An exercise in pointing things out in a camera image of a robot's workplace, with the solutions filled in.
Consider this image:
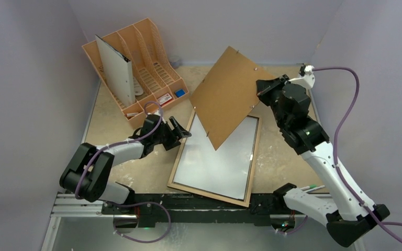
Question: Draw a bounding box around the orange file organizer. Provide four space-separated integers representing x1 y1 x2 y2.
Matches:
102 18 190 128

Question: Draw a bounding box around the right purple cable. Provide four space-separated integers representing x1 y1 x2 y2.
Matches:
274 66 402 251

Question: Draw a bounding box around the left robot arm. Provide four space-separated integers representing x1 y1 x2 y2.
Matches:
59 114 191 214

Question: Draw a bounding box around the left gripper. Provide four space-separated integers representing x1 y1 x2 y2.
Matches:
152 117 191 150

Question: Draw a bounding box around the brown backing board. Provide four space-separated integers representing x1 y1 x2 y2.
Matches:
190 46 274 150

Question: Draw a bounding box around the white binder folder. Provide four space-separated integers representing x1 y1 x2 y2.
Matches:
95 35 136 107

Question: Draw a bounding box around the red white small box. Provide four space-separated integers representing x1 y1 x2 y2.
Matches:
157 93 173 106

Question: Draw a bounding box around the landscape photo print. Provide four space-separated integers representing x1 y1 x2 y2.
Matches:
172 114 260 202

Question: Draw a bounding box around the white green pen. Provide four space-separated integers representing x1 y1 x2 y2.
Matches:
300 185 317 191

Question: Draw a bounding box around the blue small box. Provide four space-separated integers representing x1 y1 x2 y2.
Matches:
174 89 186 98

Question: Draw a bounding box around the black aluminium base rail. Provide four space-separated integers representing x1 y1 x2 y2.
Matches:
51 193 304 227

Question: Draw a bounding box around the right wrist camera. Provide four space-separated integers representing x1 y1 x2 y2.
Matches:
289 65 315 90

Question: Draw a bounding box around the wooden picture frame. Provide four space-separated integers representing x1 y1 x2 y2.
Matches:
166 110 262 208

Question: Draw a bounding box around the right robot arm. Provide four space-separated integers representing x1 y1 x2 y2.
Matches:
256 75 390 247

